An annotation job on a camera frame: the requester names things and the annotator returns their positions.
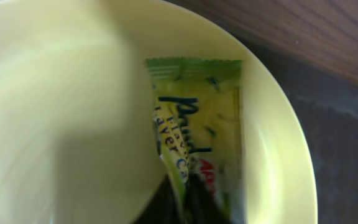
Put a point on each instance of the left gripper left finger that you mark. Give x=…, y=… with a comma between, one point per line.
x=162, y=208

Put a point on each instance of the green orange snack wrapper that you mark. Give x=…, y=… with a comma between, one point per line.
x=197, y=122

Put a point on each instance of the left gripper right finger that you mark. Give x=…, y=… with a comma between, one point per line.
x=200, y=206

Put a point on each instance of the dark brown serving tray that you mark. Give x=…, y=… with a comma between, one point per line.
x=327, y=108

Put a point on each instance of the yellow plate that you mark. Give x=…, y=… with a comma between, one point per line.
x=76, y=138

